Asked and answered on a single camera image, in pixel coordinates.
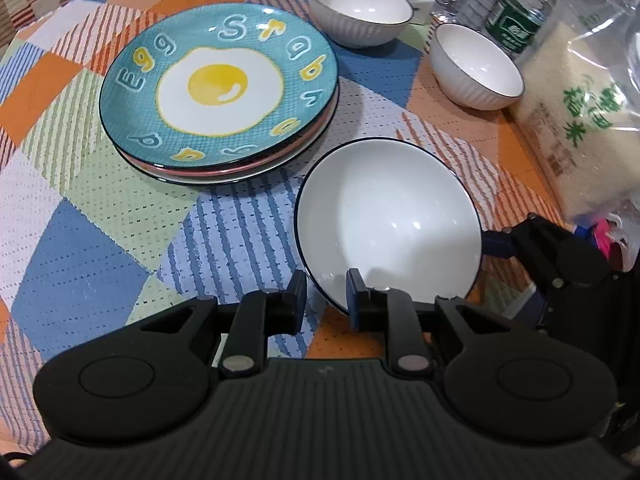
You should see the white sun print plate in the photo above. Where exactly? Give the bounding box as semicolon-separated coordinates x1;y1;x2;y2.
140;127;332;186

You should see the teal fried egg plate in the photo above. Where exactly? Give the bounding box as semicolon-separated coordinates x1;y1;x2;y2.
99;3;340;171

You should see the pink and blue packet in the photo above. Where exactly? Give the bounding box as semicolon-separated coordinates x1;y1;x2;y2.
574;212;632;273

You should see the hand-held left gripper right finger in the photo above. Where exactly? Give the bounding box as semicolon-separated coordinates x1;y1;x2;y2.
346;268;515;376

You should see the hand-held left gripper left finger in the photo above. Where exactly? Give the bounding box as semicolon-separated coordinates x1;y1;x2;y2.
139;269;309;379

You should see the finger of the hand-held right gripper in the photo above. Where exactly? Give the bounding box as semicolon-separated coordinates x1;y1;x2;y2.
520;282;557;335
481;214;618;290

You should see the clear bag of rice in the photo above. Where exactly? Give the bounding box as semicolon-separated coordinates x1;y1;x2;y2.
509;0;640;228

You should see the green label water bottle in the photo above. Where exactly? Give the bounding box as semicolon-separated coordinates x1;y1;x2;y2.
484;0;557;59

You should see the patchwork tablecloth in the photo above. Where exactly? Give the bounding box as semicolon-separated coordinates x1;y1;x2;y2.
0;0;576;441

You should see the white ribbed bowl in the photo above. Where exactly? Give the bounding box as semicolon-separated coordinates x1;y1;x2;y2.
306;0;415;50
293;137;485;317
429;22;525;111

